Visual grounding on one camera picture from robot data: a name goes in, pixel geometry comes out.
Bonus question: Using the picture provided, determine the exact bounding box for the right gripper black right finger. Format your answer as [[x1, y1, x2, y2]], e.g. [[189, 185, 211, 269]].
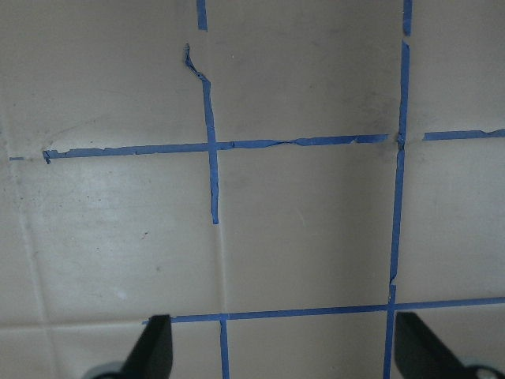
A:
[[394, 312, 468, 379]]

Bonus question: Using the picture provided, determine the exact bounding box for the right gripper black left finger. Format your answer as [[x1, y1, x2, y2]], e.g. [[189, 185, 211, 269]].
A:
[[119, 314, 173, 379]]

